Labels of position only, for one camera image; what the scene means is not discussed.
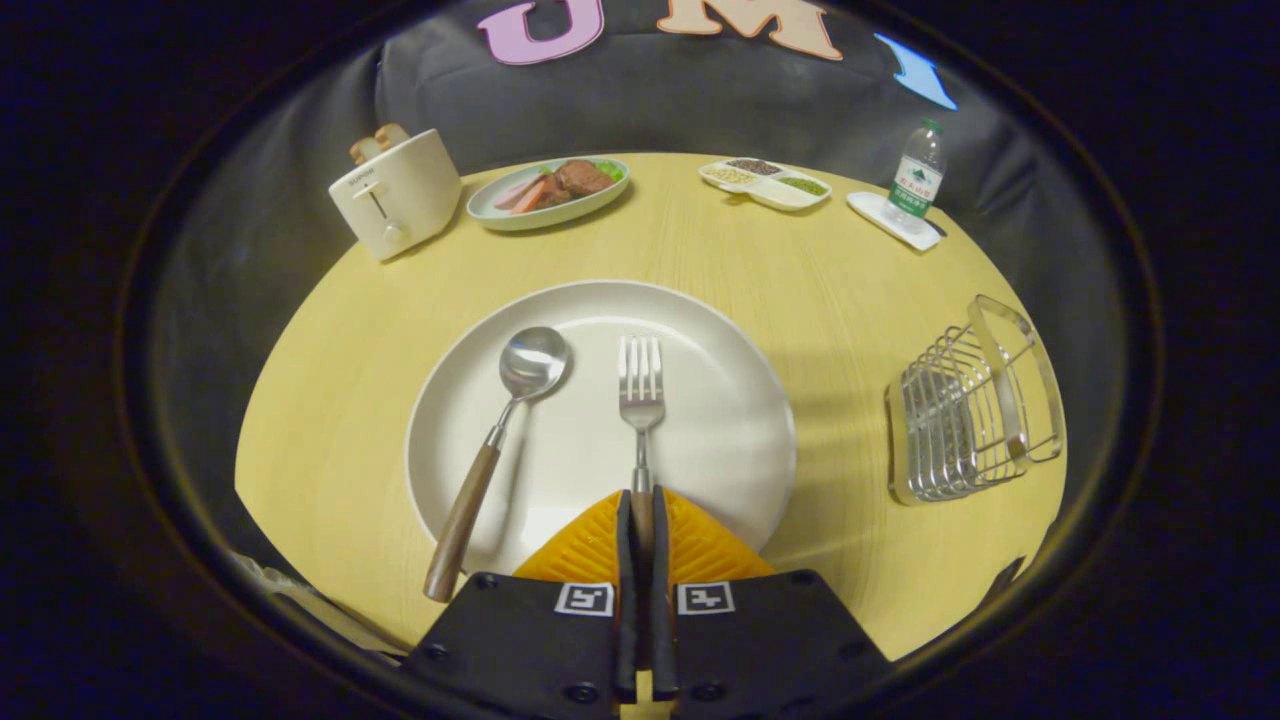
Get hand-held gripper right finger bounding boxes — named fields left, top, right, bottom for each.
left=650, top=486, right=893, bottom=720

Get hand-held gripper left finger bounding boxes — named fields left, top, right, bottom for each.
left=400, top=488, right=641, bottom=720

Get metal fork with wooden handle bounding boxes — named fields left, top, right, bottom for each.
left=618, top=335, right=666, bottom=563

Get metal spoon with wooden handle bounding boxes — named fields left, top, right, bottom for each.
left=423, top=326, right=571, bottom=603

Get large round white plate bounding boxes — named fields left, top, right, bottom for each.
left=405, top=280, right=798, bottom=577

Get crumpled white paper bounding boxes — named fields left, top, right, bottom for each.
left=230, top=552, right=406, bottom=661

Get oval pale green plate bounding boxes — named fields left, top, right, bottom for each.
left=466, top=156, right=631, bottom=233

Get pink ham slices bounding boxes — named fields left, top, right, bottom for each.
left=494, top=174, right=553, bottom=215

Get white divided dish with grains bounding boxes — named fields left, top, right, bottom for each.
left=698, top=157, right=833, bottom=213

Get brown meat piece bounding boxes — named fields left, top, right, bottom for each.
left=553, top=159, right=616, bottom=199

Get white square coaster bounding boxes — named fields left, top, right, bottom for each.
left=847, top=191, right=943, bottom=252

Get cream white toaster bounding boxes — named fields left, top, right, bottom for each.
left=328, top=128, right=463, bottom=263

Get clear plastic water bottle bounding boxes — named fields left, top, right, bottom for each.
left=883, top=118, right=947, bottom=233

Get black backdrop cloth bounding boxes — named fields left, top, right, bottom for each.
left=150, top=0, right=1131, bottom=571

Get metal wire rack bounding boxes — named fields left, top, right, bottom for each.
left=885, top=294, right=1066, bottom=506

